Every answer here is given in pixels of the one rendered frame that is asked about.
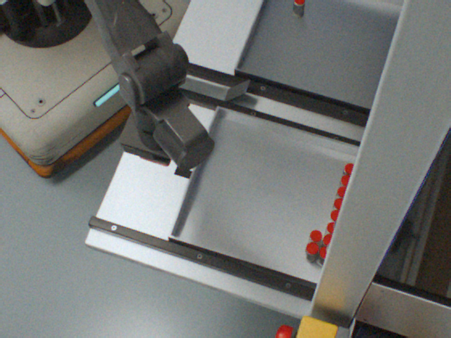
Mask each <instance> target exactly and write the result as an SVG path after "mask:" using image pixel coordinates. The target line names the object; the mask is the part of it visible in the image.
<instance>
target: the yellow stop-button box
mask: <svg viewBox="0 0 451 338"><path fill-rule="evenodd" d="M349 335H350V330H349V329H347V328H344V327H337V326H335V325H334V324H331V323H328V322H324V321H321V320H318V319H315V318H313V317H311V316H306V315H305V316H303V317H302V320H301V323H300V327H299V329H298V332H295V335H294V338H349Z"/></svg>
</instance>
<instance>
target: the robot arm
mask: <svg viewBox="0 0 451 338"><path fill-rule="evenodd" d="M84 2H85V3H86V5H87V6H88V7H89V11H90V12H91V14H92V16H93V19H94V22H95V23H96V24H97V27H98V32H99V34H100V36H101V40H102V44H103V46H104V49H105V50H106V52H107V54H109V58H110V59H111V60H112V62H111V64H112V66H113V68H114V71H115V72H116V73H117V75H118V80H119V95H120V96H121V97H122V98H123V99H124V100H125V102H126V103H127V104H128V105H129V106H130V108H132V111H131V113H130V117H129V119H128V120H127V123H126V124H125V126H124V130H123V132H122V135H121V136H120V138H119V142H120V145H121V146H122V147H123V150H124V152H126V153H129V154H132V155H135V156H138V157H140V158H141V159H144V160H147V161H148V162H151V163H157V164H159V165H161V166H163V167H168V166H169V164H170V162H171V161H173V162H174V163H175V164H176V165H177V166H178V168H179V169H181V170H182V171H188V170H191V169H192V168H195V167H197V166H198V165H199V164H200V163H202V162H203V161H204V160H205V159H206V158H207V157H208V156H209V155H210V153H211V152H212V151H213V147H214V141H213V140H212V139H211V137H210V136H209V135H208V131H207V129H206V128H205V127H204V126H203V125H202V123H201V122H200V121H199V120H198V118H197V117H196V116H195V114H194V113H192V112H191V109H190V108H189V106H190V105H191V101H190V100H189V99H188V98H187V97H186V96H185V95H184V94H183V93H182V92H181V91H180V86H181V85H183V84H185V78H186V76H187V73H189V58H188V55H187V53H186V52H185V50H184V48H183V47H181V46H180V44H178V43H174V42H173V41H172V39H171V37H170V36H169V34H168V32H167V31H164V32H162V31H161V30H160V28H159V25H158V23H157V22H156V21H155V19H154V17H153V15H152V14H150V13H149V12H148V11H147V10H146V9H145V7H144V6H143V5H142V3H141V2H140V1H139V0H84ZM142 45H144V47H145V48H146V49H145V50H143V51H141V52H140V53H137V54H136V55H135V56H133V55H132V53H131V52H132V51H133V50H134V49H136V48H138V47H141V46H142Z"/></svg>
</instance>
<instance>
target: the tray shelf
mask: <svg viewBox="0 0 451 338"><path fill-rule="evenodd" d="M261 1H262V0H191V1H190V3H189V4H188V7H187V9H186V11H185V14H184V16H183V18H182V20H181V21H180V25H179V27H178V30H177V32H176V33H175V37H174V39H173V42H174V43H178V44H180V46H181V47H183V48H184V50H185V52H186V53H187V55H188V58H189V63H192V64H199V65H201V66H204V67H207V68H211V69H216V70H218V71H220V72H224V73H227V74H232V75H234V69H235V67H236V63H237V61H238V58H239V56H240V54H241V52H242V48H243V45H244V43H245V42H246V37H247V35H248V33H249V31H250V28H251V26H252V23H253V20H254V17H255V16H256V14H257V12H258V8H259V5H260V3H261ZM228 102H231V103H234V104H236V105H240V106H243V107H247V108H251V109H254V110H258V111H259V112H262V113H269V114H271V115H274V116H276V117H280V118H286V119H288V120H290V121H293V122H297V123H300V124H304V125H307V126H311V127H314V128H316V129H318V130H325V131H328V132H330V133H332V134H336V135H341V136H344V137H347V138H351V139H353V140H356V141H360V142H361V141H362V138H363V135H364V130H365V127H363V126H359V125H356V124H351V123H348V122H344V121H342V120H339V119H336V118H331V117H327V116H325V115H323V114H319V113H314V112H311V111H308V110H306V109H301V108H297V107H294V106H291V105H287V104H285V103H282V102H278V101H273V100H271V99H268V98H265V97H259V96H257V95H254V94H252V93H247V92H246V94H244V95H242V96H240V97H236V98H234V99H233V100H231V101H228ZM189 108H190V109H191V112H192V113H194V114H195V116H196V117H197V118H198V120H199V121H200V122H201V123H202V125H203V126H204V127H205V128H206V129H207V130H208V129H209V126H210V124H211V121H212V120H213V115H214V113H215V111H213V110H211V109H206V108H204V107H199V106H196V105H192V104H191V105H190V106H189ZM176 167H177V165H176V164H175V163H174V162H173V161H171V162H170V164H169V166H168V167H163V166H161V165H159V164H157V163H151V162H148V161H147V160H144V159H141V158H140V157H138V156H135V155H132V154H129V153H126V152H123V155H122V157H121V158H120V161H119V163H118V167H117V168H116V170H115V173H114V174H113V178H112V180H111V181H110V185H109V186H108V190H107V191H106V194H105V195H104V197H103V200H102V202H101V206H100V207H99V209H98V211H97V215H96V217H97V218H102V219H104V220H107V221H110V222H113V223H115V224H119V225H124V226H126V227H128V228H130V229H136V230H138V231H141V232H143V233H146V234H151V235H153V236H156V237H159V238H162V239H164V240H168V233H169V231H170V229H171V227H172V224H173V222H174V218H175V216H176V213H177V211H178V208H179V206H180V202H181V200H182V197H183V196H184V193H185V188H186V187H187V185H188V181H189V179H185V178H184V177H181V176H179V175H174V172H175V169H176ZM85 244H86V247H88V248H90V249H94V250H98V251H101V252H102V253H104V254H108V255H110V256H115V257H117V258H121V259H123V260H125V261H128V262H133V263H135V264H138V265H141V266H144V267H148V268H151V269H153V270H157V271H159V272H161V273H165V274H169V275H171V276H173V277H175V278H181V279H183V280H185V281H188V282H191V283H194V284H198V285H201V286H204V287H207V288H209V289H211V290H215V291H219V292H221V293H224V294H226V295H231V296H233V297H236V298H238V299H241V300H244V301H248V302H251V303H254V304H257V305H259V306H264V307H267V308H269V309H271V310H274V311H280V312H282V313H284V314H286V315H290V316H294V317H296V318H298V319H302V317H303V316H305V315H306V316H308V312H309V309H310V307H311V304H312V301H309V300H305V299H302V298H299V297H297V296H294V295H289V294H286V293H284V292H282V291H278V290H274V289H271V288H269V287H267V286H264V285H261V284H257V283H254V282H251V281H248V280H246V279H244V278H238V277H236V276H233V275H231V274H225V273H223V272H221V271H219V270H215V269H213V268H208V267H206V266H203V265H200V264H197V263H195V262H190V261H187V260H185V259H183V258H179V257H174V256H172V255H170V254H168V253H164V252H162V251H158V250H155V249H152V248H149V247H146V246H145V245H139V244H136V243H134V242H132V241H128V240H124V239H121V238H119V237H115V236H114V235H111V234H107V233H103V232H101V231H98V230H96V229H90V230H89V232H88V234H87V236H86V240H85ZM312 300H313V299H312Z"/></svg>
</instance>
